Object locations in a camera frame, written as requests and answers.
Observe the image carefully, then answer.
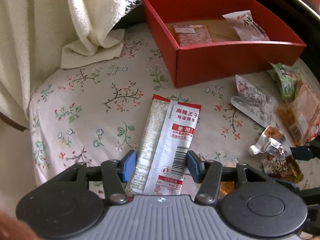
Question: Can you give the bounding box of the clear orange tofu snack pack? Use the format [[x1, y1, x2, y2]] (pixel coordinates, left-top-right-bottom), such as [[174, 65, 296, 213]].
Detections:
[[275, 82, 319, 146]]

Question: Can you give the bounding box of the silver brown snack bag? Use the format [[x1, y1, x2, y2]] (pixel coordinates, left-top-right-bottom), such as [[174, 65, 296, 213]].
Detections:
[[248, 125, 303, 184]]

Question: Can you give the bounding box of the red white spicy strip pack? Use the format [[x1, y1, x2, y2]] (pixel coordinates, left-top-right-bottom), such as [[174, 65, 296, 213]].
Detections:
[[125, 95, 201, 196]]

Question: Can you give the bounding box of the green white snack bag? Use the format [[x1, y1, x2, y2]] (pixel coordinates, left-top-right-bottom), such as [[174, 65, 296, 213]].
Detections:
[[267, 63, 301, 100]]

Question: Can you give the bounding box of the white bamboo shoot snack bag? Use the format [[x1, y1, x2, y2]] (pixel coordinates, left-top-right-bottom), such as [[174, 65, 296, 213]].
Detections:
[[223, 10, 270, 41]]

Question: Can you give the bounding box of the dark red spicy snack pack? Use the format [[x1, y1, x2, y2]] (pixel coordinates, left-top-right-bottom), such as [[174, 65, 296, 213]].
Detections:
[[169, 24, 212, 47]]

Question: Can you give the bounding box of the red cardboard box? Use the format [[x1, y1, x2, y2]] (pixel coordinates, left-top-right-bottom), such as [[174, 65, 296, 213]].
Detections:
[[143, 0, 306, 87]]

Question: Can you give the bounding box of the dark coffee table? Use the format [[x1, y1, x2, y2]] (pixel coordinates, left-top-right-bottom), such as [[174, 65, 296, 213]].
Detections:
[[235, 0, 320, 55]]

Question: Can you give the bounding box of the white towel blanket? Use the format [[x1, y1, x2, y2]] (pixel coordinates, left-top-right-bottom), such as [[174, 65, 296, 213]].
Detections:
[[1, 0, 126, 131]]

